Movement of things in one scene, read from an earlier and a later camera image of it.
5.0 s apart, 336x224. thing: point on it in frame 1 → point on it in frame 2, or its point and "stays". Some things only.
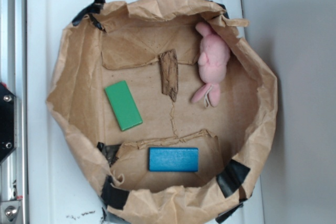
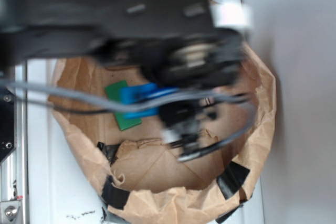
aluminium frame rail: (13, 171) stays
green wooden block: (123, 103) stays
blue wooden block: (173, 159) → (141, 92)
